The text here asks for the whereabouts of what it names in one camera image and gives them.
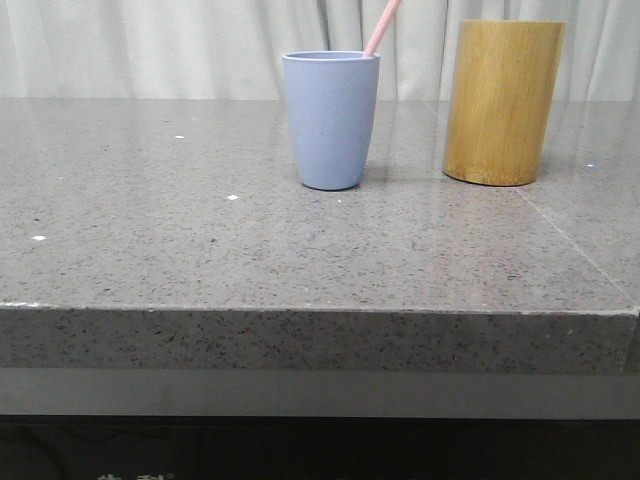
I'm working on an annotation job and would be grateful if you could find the blue plastic cup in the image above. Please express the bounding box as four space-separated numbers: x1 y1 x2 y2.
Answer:
282 51 380 191

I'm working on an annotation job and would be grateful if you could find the bamboo wooden cylinder holder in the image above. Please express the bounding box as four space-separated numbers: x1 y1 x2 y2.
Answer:
443 19 565 186

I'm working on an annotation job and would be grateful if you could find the white pleated curtain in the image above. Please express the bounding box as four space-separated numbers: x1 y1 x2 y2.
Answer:
1 1 639 101

